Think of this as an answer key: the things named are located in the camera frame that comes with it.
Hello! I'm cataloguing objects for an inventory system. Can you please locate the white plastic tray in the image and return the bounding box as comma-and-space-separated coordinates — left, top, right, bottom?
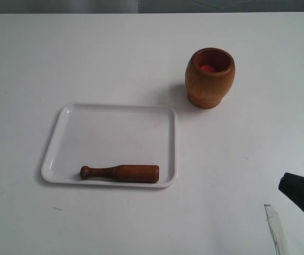
41, 103, 178, 189

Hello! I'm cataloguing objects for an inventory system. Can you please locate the red object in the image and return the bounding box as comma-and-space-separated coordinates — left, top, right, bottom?
200, 64, 217, 72

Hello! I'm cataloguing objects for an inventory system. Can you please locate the brown wooden mortar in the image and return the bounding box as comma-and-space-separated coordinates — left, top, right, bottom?
185, 47, 235, 109

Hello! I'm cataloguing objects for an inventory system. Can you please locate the clear tape strip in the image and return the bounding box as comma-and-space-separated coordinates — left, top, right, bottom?
264, 205, 290, 255

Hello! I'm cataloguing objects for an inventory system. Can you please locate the brown wooden pestle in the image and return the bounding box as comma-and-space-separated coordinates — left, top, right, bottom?
80, 165, 159, 183

